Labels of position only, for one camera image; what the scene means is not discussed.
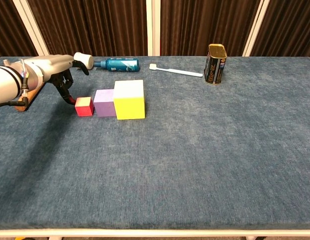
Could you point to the white toothbrush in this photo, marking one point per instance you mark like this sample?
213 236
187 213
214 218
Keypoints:
179 72

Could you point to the wooden rolling pin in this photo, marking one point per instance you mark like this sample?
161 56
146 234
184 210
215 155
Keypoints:
33 94

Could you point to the black and gold tin can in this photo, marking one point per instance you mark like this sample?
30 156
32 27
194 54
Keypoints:
216 67

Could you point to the white plastic jar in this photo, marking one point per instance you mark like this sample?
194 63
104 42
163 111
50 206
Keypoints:
86 59

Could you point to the large yellow cube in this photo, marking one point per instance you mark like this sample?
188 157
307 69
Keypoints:
129 107

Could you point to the purple cube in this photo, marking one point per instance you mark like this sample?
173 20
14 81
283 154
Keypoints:
104 106

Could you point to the small red cube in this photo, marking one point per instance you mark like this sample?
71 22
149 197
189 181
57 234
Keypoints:
84 108

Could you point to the brown curtain partition panel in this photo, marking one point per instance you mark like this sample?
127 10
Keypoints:
289 27
7 27
207 25
94 27

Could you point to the blue felt table cover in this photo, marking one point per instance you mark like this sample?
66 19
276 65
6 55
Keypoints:
194 155

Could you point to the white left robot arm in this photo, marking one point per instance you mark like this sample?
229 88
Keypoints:
5 82

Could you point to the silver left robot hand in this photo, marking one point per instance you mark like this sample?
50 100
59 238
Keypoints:
55 66

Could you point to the teal spray bottle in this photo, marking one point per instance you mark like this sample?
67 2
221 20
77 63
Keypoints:
121 65

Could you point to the white table frame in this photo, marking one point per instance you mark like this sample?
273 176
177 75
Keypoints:
154 233

